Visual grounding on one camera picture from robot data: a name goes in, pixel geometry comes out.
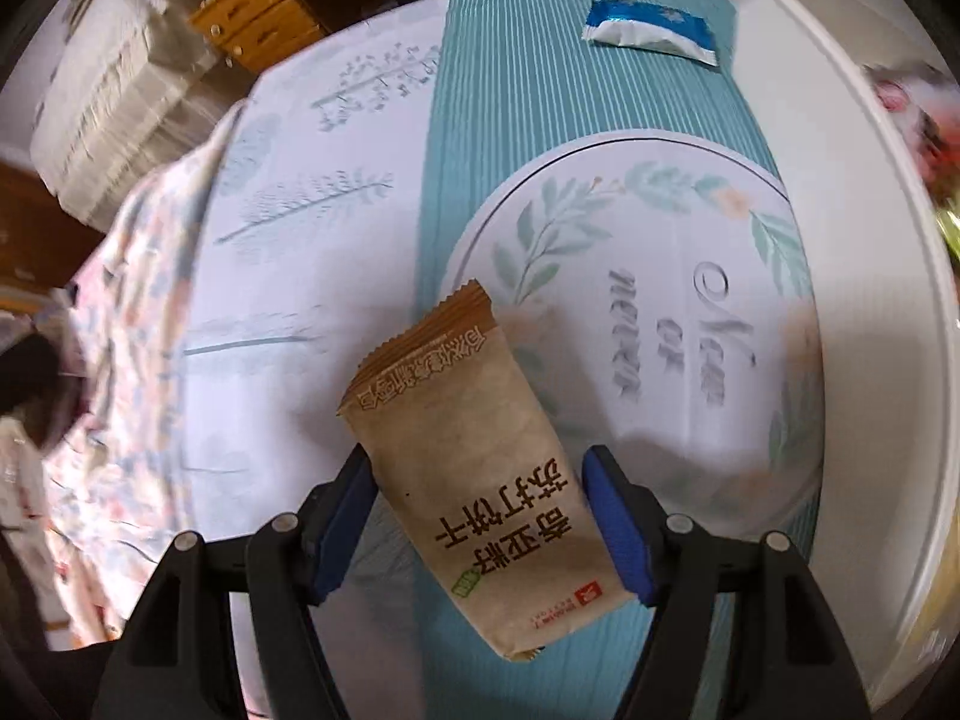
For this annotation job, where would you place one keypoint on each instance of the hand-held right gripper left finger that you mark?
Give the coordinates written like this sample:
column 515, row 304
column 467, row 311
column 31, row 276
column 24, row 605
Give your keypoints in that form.
column 341, row 525

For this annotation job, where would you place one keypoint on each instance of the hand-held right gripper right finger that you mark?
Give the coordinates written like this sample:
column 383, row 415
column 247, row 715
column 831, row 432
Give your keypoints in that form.
column 619, row 525

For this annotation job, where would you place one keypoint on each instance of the brown paper cracker packet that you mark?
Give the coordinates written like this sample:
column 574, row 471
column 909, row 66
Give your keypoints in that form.
column 480, row 480

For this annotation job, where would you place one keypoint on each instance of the white plastic tray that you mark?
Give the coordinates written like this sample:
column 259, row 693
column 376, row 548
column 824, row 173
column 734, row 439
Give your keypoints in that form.
column 862, row 390

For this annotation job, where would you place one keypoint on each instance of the teal leaf printed tablecloth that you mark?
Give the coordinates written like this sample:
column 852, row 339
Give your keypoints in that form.
column 315, row 240

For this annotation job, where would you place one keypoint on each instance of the floral blanket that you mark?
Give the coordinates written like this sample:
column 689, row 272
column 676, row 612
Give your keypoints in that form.
column 127, row 315

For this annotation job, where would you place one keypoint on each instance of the blue snowflake snack packet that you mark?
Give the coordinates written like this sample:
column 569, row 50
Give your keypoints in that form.
column 652, row 34

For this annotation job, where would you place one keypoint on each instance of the red and white striped packet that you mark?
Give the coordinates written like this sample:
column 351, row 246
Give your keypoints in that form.
column 911, row 120

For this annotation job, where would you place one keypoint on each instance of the wooden desk with drawers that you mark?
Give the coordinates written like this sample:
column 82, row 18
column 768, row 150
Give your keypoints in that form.
column 255, row 15

